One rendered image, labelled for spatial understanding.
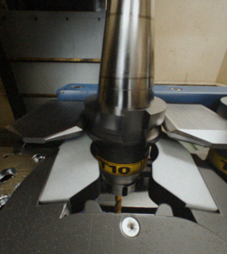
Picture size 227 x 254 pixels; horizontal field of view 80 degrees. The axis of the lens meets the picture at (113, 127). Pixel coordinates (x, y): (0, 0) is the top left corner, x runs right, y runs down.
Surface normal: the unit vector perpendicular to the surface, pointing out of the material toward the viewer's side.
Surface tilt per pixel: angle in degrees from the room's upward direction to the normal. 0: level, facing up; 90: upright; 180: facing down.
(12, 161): 0
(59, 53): 90
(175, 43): 90
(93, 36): 90
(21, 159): 0
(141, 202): 0
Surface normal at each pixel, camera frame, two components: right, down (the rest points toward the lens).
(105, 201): 0.01, -0.89
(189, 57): -0.03, 0.46
